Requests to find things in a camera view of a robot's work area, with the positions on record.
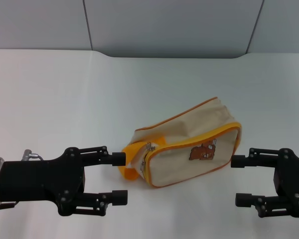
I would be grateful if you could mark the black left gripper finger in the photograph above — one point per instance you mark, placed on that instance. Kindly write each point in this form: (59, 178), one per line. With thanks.
(119, 198)
(118, 159)

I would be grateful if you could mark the beige yellow-trimmed bear zipper bag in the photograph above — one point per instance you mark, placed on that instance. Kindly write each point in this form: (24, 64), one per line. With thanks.
(189, 152)

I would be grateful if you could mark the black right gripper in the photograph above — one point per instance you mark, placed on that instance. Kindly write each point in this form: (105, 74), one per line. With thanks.
(294, 179)

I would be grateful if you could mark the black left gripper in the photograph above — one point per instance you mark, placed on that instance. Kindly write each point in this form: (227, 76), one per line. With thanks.
(40, 180)

